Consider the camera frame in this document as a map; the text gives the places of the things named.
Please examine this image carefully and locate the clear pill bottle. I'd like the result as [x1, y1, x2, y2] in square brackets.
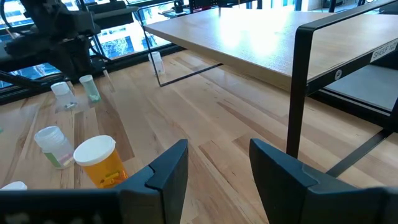
[33, 125, 76, 170]
[148, 51, 166, 76]
[50, 81, 78, 112]

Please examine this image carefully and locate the small orange pill bottle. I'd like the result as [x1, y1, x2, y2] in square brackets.
[0, 181, 28, 191]

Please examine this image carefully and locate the teal pill bottle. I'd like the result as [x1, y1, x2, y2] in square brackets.
[78, 74, 102, 103]

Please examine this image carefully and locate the large orange pill bottle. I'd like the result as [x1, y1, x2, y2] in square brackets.
[73, 134, 129, 189]

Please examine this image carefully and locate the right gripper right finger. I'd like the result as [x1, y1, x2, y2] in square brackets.
[249, 138, 398, 224]

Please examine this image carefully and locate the wooden shelf with black frame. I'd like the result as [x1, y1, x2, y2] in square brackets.
[136, 0, 398, 179]

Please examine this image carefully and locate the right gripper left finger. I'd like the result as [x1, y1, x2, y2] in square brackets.
[0, 139, 189, 224]

